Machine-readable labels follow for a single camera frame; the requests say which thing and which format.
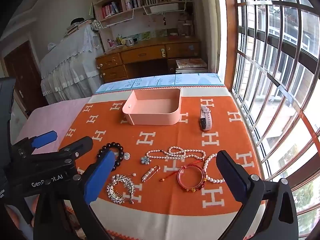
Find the pearl safety pin brooch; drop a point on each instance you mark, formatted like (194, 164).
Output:
(150, 173)

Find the orange patterned blanket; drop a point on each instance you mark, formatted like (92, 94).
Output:
(175, 135)

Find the wooden desk with drawers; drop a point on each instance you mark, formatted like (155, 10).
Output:
(145, 54)

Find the pink storage box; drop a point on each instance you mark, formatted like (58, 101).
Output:
(152, 118)

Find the small pearl stud pin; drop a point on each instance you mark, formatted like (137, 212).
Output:
(134, 174)

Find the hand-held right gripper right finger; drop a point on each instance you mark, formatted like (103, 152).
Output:
(231, 177)

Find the glass jar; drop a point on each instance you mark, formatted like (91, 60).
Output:
(186, 30)

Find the pink bed sheet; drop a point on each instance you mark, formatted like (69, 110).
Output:
(50, 115)

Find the pink pen holder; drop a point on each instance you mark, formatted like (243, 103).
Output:
(111, 44)

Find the round pearl brooch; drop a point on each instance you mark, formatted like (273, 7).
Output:
(126, 156)

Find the white drawer lock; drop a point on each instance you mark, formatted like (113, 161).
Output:
(163, 52)

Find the stack of books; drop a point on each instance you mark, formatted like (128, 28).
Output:
(191, 64)

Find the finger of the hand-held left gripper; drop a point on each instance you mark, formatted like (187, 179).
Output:
(45, 138)
(80, 146)

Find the metal hair comb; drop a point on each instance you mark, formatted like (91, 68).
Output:
(117, 189)

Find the white mug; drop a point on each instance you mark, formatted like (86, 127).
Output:
(129, 42)

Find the blue tree print sheet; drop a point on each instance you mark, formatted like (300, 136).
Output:
(190, 78)

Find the window with metal bars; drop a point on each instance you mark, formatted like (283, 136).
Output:
(275, 55)

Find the blue flower brooch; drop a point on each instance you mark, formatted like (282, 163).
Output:
(144, 160)

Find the white lace dust cover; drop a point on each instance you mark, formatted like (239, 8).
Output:
(70, 62)

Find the red bangle with gold charms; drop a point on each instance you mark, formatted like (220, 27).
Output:
(180, 181)

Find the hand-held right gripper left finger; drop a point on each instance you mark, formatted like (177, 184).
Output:
(100, 175)

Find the pale curtain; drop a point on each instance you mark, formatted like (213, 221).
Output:
(208, 25)

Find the brown wooden door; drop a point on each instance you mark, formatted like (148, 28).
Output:
(22, 67)

